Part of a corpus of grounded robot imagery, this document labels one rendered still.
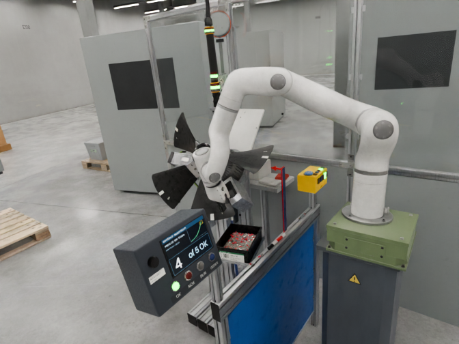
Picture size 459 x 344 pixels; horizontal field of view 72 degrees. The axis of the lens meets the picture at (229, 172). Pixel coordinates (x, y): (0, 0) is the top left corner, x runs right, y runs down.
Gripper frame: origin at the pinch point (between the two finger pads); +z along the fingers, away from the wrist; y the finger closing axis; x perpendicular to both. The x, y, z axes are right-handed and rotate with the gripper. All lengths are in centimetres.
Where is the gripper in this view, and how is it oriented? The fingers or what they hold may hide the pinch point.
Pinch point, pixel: (222, 207)
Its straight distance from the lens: 149.4
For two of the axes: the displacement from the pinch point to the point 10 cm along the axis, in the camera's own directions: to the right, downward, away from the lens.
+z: 2.6, 8.0, 5.5
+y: -7.9, -1.5, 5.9
